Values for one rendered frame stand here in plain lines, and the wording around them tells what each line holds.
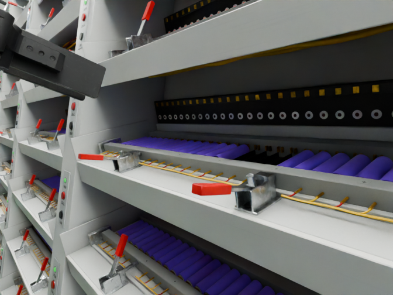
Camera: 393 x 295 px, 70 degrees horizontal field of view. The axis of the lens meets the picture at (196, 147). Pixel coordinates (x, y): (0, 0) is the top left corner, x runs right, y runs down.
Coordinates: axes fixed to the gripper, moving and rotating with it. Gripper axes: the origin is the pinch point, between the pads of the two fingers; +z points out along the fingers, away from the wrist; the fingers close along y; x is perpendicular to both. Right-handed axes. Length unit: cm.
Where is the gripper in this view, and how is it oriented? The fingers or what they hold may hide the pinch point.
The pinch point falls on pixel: (57, 70)
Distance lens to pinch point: 28.9
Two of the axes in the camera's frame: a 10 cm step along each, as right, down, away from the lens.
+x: -2.5, 9.6, -1.0
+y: -6.2, -0.8, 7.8
